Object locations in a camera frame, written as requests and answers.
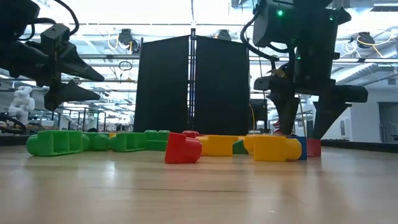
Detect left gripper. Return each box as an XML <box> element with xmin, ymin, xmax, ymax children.
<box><xmin>0</xmin><ymin>39</ymin><xmax>106</xmax><ymax>112</ymax></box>

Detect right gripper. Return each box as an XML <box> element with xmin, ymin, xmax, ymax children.
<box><xmin>254</xmin><ymin>76</ymin><xmax>369</xmax><ymax>140</ymax></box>

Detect blue small block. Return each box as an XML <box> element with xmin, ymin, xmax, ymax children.
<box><xmin>290</xmin><ymin>135</ymin><xmax>308</xmax><ymax>161</ymax></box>

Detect red small block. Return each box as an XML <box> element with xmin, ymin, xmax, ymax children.
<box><xmin>306</xmin><ymin>138</ymin><xmax>322</xmax><ymax>157</ymax></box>

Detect green two-stud large block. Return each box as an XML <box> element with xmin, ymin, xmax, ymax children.
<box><xmin>81</xmin><ymin>132</ymin><xmax>110</xmax><ymax>152</ymax></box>
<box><xmin>26</xmin><ymin>129</ymin><xmax>84</xmax><ymax>157</ymax></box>
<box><xmin>108</xmin><ymin>132</ymin><xmax>147</xmax><ymax>153</ymax></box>
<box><xmin>144</xmin><ymin>129</ymin><xmax>171</xmax><ymax>152</ymax></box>

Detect green small block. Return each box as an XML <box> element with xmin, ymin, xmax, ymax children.
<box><xmin>232</xmin><ymin>139</ymin><xmax>249</xmax><ymax>155</ymax></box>

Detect black perforated computer case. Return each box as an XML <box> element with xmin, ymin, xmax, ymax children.
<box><xmin>249</xmin><ymin>98</ymin><xmax>269</xmax><ymax>131</ymax></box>

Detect black ceiling device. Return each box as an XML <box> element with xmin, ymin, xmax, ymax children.
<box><xmin>357</xmin><ymin>31</ymin><xmax>376</xmax><ymax>49</ymax></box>
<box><xmin>118</xmin><ymin>28</ymin><xmax>134</xmax><ymax>46</ymax></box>
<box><xmin>216</xmin><ymin>29</ymin><xmax>233</xmax><ymax>41</ymax></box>

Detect black folding partition screen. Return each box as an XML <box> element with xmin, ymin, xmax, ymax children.
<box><xmin>133</xmin><ymin>27</ymin><xmax>251</xmax><ymax>136</ymax></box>

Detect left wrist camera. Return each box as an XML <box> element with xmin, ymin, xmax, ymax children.
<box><xmin>40</xmin><ymin>23</ymin><xmax>71</xmax><ymax>47</ymax></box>

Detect black cable ring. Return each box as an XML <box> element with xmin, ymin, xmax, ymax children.
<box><xmin>118</xmin><ymin>60</ymin><xmax>133</xmax><ymax>72</ymax></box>

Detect yellow floor cable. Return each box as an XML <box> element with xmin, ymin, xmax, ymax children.
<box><xmin>248</xmin><ymin>104</ymin><xmax>256</xmax><ymax>131</ymax></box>

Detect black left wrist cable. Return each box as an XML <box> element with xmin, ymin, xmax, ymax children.
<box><xmin>18</xmin><ymin>0</ymin><xmax>80</xmax><ymax>41</ymax></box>

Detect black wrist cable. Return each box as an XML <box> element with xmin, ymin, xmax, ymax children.
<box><xmin>18</xmin><ymin>0</ymin><xmax>80</xmax><ymax>41</ymax></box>
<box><xmin>239</xmin><ymin>14</ymin><xmax>280</xmax><ymax>62</ymax></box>

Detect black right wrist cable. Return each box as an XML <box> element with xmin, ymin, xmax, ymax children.
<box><xmin>239</xmin><ymin>14</ymin><xmax>280</xmax><ymax>62</ymax></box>

